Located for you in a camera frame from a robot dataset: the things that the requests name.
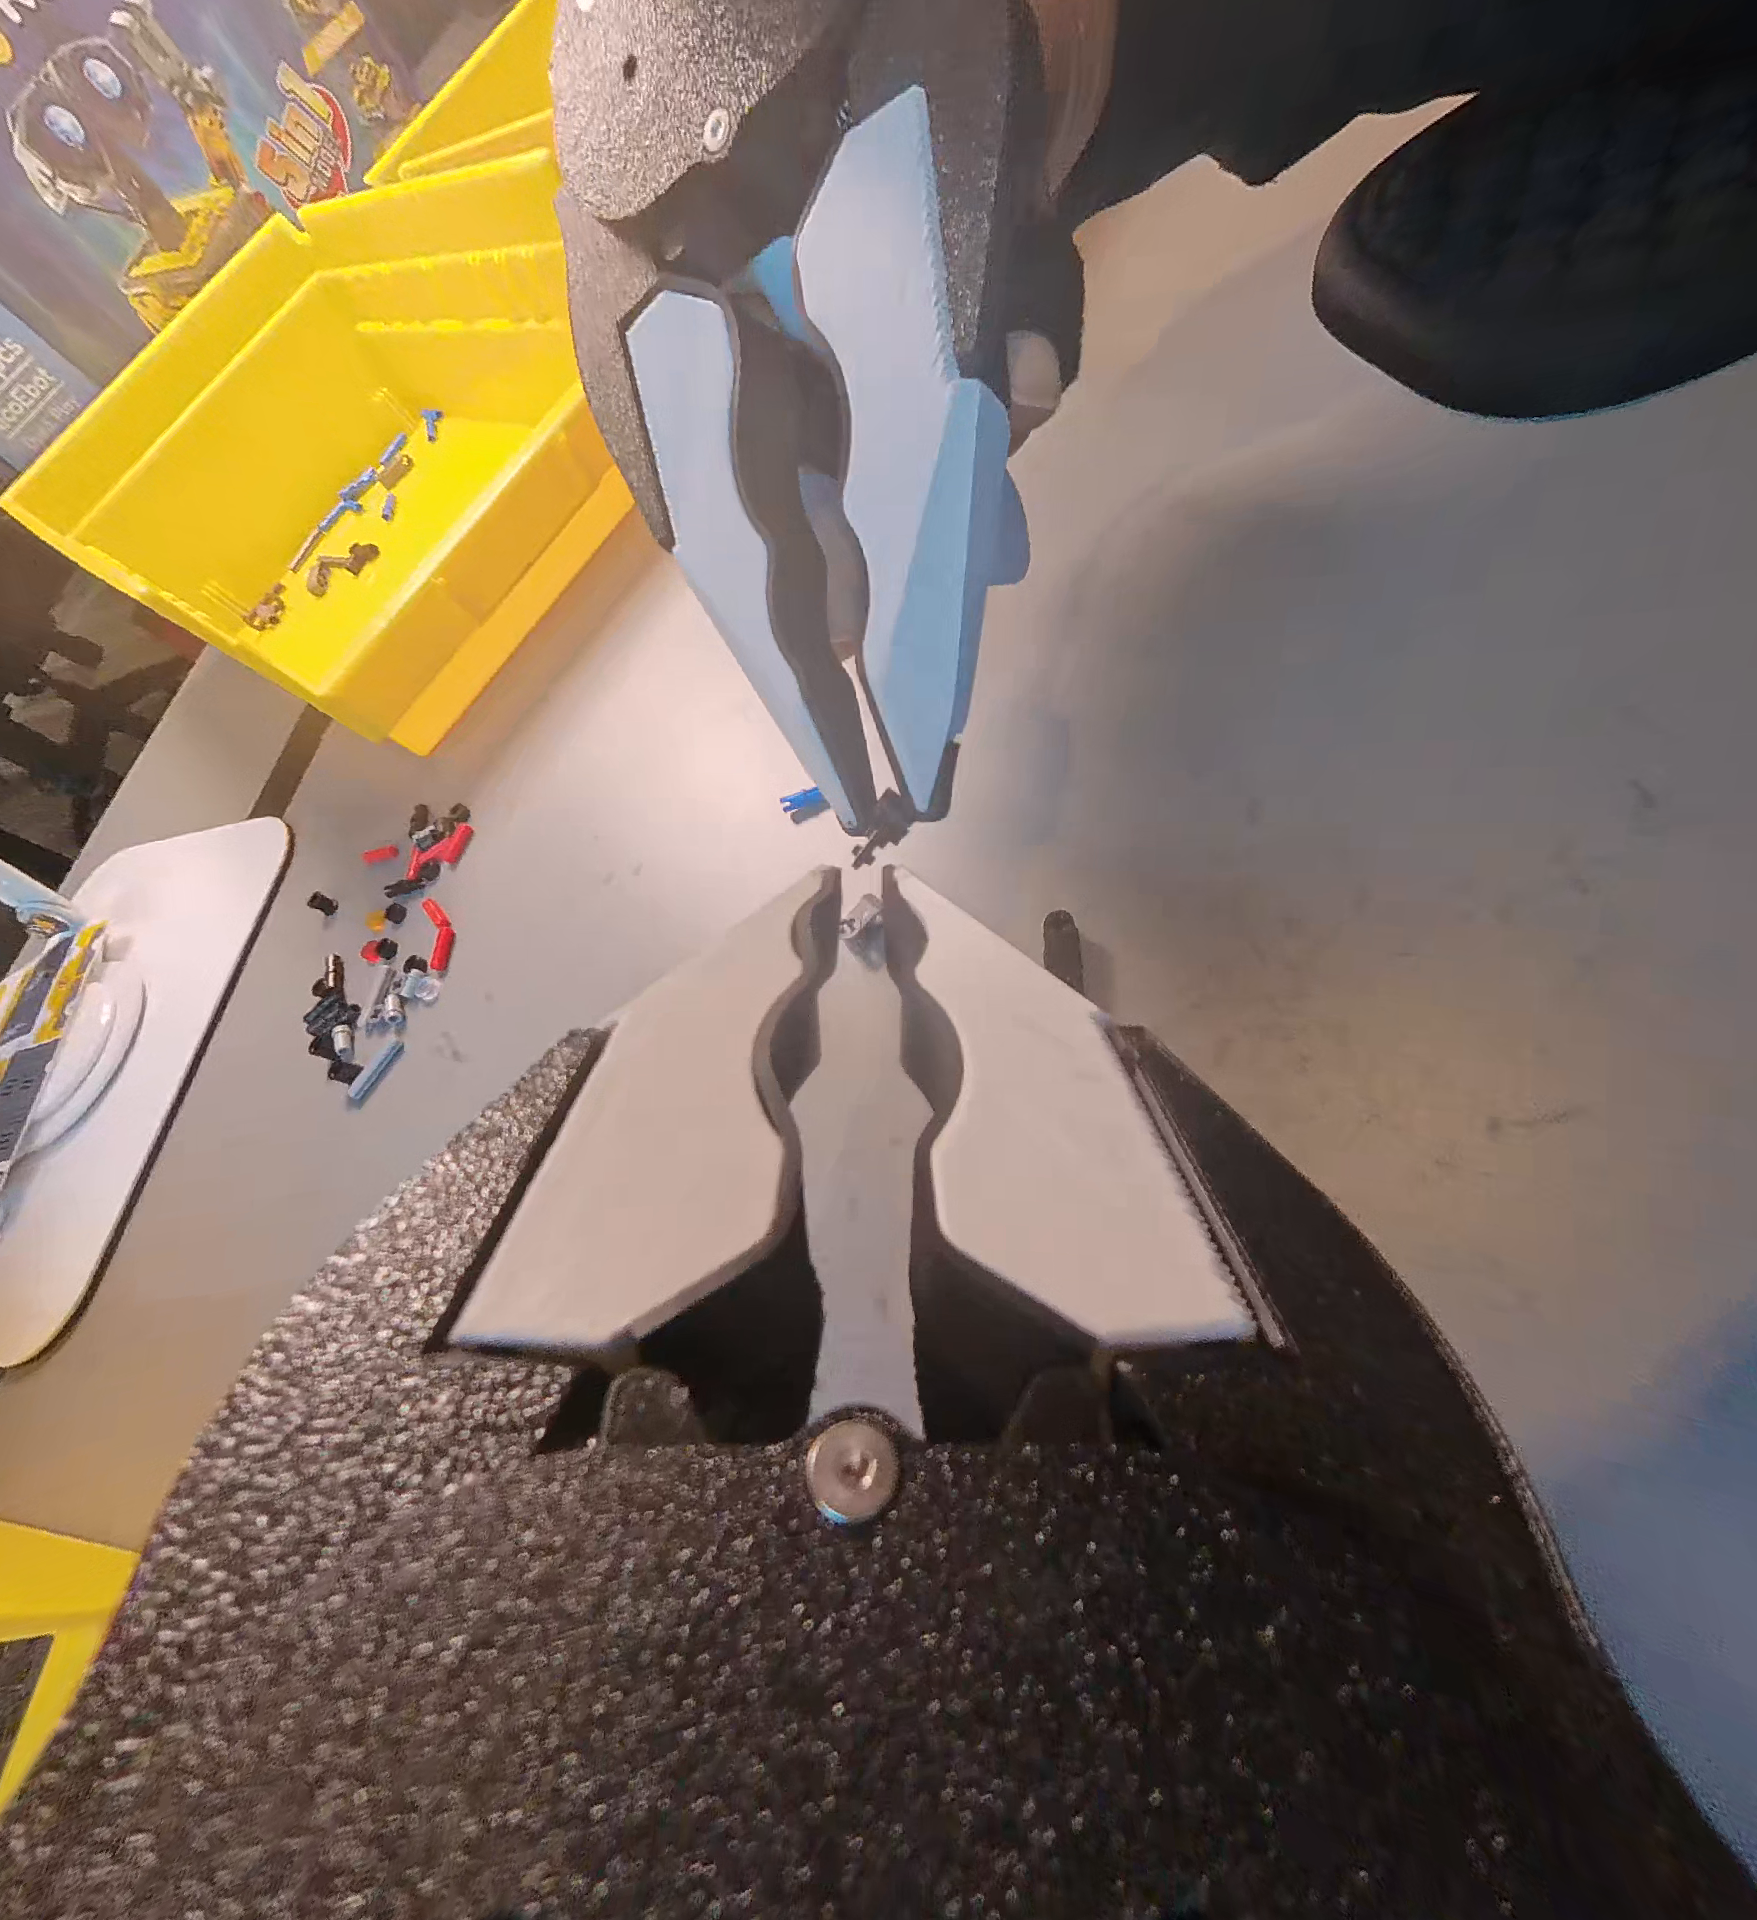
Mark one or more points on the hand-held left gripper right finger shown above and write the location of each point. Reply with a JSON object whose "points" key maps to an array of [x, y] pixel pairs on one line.
{"points": [[1074, 1185]]}

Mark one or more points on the grey desk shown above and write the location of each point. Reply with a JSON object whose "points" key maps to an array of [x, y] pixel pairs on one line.
{"points": [[1345, 751]]}

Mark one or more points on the small grey cross-hole brick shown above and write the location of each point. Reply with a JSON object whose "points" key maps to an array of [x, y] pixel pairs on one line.
{"points": [[860, 917]]}

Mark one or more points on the grey T-shaped connector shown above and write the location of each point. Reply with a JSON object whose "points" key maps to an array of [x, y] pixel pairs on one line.
{"points": [[267, 607]]}

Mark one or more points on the dark angled connector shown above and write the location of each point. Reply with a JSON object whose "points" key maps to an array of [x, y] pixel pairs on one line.
{"points": [[345, 567]]}

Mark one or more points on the pile of small brick parts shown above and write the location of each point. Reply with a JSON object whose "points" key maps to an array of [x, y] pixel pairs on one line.
{"points": [[443, 848]]}

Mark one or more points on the black brick with holes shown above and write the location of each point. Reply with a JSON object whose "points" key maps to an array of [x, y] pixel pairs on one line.
{"points": [[879, 825]]}

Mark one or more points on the yellow plastic bin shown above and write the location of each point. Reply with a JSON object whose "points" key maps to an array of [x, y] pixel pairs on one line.
{"points": [[504, 75], [143, 524], [8, 1575]]}

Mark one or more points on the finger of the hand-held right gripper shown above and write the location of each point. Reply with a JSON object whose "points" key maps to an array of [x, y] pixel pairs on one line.
{"points": [[922, 449], [699, 449]]}

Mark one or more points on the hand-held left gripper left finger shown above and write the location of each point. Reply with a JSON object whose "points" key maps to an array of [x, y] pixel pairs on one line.
{"points": [[638, 1185]]}

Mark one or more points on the grey axle rod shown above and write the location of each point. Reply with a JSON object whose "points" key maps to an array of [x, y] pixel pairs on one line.
{"points": [[315, 543]]}

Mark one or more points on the person's right hand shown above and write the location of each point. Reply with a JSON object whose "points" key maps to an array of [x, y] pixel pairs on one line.
{"points": [[1035, 377]]}

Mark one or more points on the white desk stand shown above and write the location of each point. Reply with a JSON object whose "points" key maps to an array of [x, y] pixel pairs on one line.
{"points": [[174, 1048]]}

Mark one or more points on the cluster of blue pins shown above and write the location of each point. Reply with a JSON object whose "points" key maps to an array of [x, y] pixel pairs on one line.
{"points": [[367, 483]]}

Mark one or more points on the blue-grey toy box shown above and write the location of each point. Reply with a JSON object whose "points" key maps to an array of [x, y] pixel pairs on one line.
{"points": [[69, 149]]}

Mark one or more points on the short blue connector pin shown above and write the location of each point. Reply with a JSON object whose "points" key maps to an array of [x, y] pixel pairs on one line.
{"points": [[803, 803]]}

